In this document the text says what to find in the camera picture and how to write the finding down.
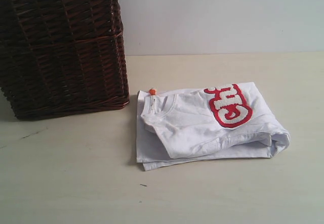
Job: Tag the white t-shirt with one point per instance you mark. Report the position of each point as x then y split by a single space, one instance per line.
223 122

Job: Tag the dark brown wicker basket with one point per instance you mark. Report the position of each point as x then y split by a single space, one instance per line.
62 57

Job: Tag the orange garment hang tag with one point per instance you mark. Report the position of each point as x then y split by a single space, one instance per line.
152 91

